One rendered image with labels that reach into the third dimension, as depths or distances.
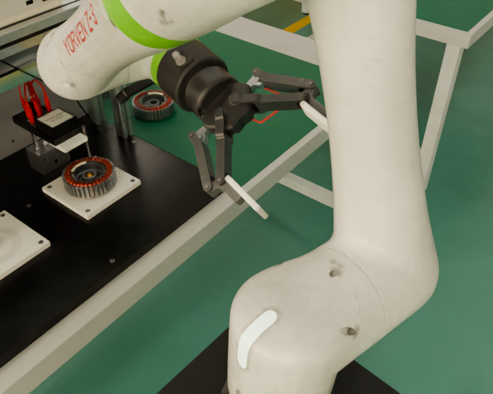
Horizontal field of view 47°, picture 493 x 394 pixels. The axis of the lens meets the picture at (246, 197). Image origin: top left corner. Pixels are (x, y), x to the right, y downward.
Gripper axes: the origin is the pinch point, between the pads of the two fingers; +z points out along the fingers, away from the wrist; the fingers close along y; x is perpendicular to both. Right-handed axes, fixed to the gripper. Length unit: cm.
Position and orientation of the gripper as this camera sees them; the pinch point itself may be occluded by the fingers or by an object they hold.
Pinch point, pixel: (296, 170)
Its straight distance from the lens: 71.0
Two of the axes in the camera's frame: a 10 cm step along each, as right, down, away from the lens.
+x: 3.7, 3.6, 8.6
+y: 7.1, -7.1, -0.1
